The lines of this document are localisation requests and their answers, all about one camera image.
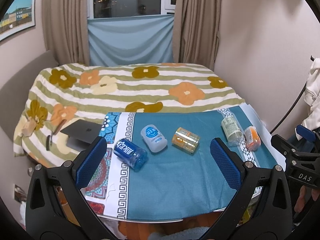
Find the framed houses picture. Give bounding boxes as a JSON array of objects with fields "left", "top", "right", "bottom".
[{"left": 0, "top": 0, "right": 35, "bottom": 41}]

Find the white garment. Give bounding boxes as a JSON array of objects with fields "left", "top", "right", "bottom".
[{"left": 302, "top": 58, "right": 319, "bottom": 130}]

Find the orange label plastic cup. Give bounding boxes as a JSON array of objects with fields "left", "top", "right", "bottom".
[{"left": 244, "top": 126, "right": 261, "bottom": 151}]

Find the teal patterned tablecloth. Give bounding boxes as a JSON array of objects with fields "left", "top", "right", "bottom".
[{"left": 82, "top": 105, "right": 282, "bottom": 222}]

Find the floral striped bed quilt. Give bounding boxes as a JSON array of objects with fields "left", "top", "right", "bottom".
[{"left": 13, "top": 63, "right": 244, "bottom": 167}]

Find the black curved cable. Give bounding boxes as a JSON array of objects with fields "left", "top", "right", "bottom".
[{"left": 269, "top": 56, "right": 316, "bottom": 134}]

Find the white plastic cup blue label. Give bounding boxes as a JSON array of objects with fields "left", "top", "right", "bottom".
[{"left": 140, "top": 125, "right": 168, "bottom": 153}]

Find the grey bed headboard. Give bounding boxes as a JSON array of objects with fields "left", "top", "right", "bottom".
[{"left": 1, "top": 50, "right": 59, "bottom": 141}]

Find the right beige curtain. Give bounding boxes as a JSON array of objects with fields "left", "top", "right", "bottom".
[{"left": 172, "top": 0, "right": 222, "bottom": 70}]

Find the yellow orange plastic cup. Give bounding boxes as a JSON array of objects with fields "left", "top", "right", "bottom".
[{"left": 171, "top": 127, "right": 200, "bottom": 155}]

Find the light blue hanging cloth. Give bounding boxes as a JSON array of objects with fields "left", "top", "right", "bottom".
[{"left": 87, "top": 15, "right": 174, "bottom": 67}]

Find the beige curtain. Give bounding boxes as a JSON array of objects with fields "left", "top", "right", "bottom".
[
  {"left": 41, "top": 0, "right": 89, "bottom": 65},
  {"left": 172, "top": 0, "right": 222, "bottom": 70}
]

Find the left beige curtain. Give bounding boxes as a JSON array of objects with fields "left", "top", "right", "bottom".
[{"left": 41, "top": 0, "right": 89, "bottom": 65}]

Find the green label clear cup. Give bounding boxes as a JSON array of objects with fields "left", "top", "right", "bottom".
[{"left": 221, "top": 116, "right": 244, "bottom": 146}]

